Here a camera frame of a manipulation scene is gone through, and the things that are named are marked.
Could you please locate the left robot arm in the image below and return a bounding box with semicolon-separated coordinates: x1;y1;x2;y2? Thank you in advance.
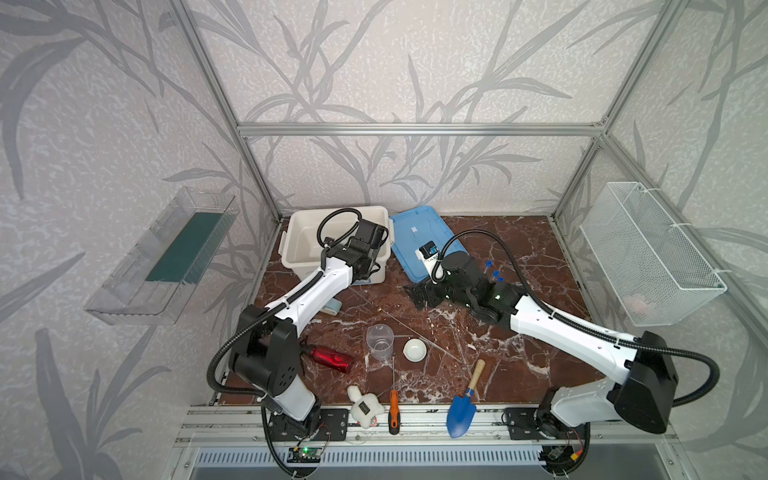
208;216;389;430

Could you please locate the glass stirring rod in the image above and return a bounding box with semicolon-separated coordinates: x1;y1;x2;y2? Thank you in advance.
357;290;465;363

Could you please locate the red small object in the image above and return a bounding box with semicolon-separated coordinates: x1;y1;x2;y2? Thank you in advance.
301;345;354;374

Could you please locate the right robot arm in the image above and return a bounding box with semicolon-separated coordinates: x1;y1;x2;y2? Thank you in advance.
408;248;678;434

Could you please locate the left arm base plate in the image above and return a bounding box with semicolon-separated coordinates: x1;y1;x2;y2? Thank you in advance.
266;407;349;442

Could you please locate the blue garden trowel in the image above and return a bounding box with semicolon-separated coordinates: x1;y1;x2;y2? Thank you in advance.
446;359;486;439

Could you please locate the white plastic bin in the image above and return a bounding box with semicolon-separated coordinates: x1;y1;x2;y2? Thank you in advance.
278;206;395;286

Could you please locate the aluminium frame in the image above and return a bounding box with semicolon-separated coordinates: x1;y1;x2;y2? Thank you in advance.
190;1;767;452

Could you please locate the pink object in basket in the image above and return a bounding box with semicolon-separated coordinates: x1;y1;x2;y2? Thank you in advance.
623;294;652;316

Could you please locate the white wire basket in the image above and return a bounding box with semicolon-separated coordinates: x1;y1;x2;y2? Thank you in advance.
580;182;727;327

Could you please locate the clear wall shelf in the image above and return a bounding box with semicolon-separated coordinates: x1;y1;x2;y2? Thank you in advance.
84;187;240;326

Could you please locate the small white bowl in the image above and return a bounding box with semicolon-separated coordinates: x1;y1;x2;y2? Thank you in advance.
403;338;428;363

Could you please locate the green circuit board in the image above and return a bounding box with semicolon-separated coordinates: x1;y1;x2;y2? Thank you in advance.
286;446;324;464

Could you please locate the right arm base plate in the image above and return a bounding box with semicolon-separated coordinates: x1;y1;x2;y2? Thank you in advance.
501;407;591;441

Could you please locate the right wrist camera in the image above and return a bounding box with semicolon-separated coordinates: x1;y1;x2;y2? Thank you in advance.
416;241;443;283

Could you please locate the grey-blue flat tool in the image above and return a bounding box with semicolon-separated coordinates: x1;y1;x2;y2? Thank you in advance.
320;298;342;316

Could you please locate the clear measuring cup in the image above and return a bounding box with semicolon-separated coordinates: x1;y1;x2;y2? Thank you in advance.
366;324;394;361

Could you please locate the orange handled screwdriver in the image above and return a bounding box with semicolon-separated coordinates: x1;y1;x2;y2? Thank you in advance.
388;358;401;435

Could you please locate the blue plastic bin lid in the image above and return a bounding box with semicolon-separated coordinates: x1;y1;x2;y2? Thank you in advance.
391;206;454;283

